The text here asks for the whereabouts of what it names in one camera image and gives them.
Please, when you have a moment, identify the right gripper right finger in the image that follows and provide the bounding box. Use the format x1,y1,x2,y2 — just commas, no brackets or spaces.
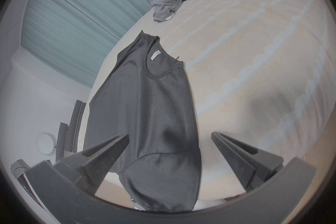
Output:
211,132,284,190

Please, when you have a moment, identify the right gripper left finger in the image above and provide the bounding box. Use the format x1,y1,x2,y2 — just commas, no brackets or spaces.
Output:
56,134,130,192

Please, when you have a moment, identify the black long-sleeved top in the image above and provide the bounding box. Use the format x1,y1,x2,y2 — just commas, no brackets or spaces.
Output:
85,29,203,212

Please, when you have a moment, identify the bed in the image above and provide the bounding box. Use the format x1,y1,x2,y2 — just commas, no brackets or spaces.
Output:
88,0,334,208

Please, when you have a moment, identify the black chest of drawers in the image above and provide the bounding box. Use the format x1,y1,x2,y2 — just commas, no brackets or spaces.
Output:
56,100,87,163

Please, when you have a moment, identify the round white mirror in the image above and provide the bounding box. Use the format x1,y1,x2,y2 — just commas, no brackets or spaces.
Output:
35,132,56,157

